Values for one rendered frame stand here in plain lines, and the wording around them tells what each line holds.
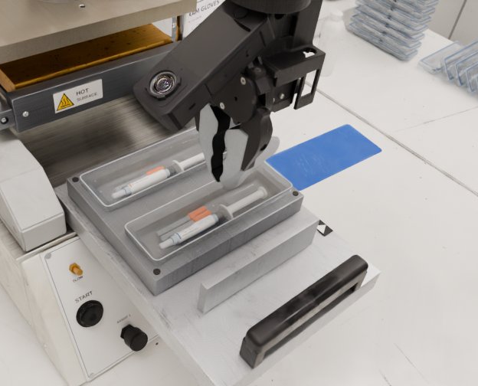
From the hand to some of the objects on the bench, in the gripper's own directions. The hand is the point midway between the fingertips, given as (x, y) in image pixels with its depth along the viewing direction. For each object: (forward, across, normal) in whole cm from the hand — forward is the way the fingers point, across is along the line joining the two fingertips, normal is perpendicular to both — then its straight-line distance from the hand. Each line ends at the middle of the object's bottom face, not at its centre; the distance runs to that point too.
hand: (218, 178), depth 55 cm
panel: (+28, +2, 0) cm, 28 cm away
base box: (+29, +30, -2) cm, 42 cm away
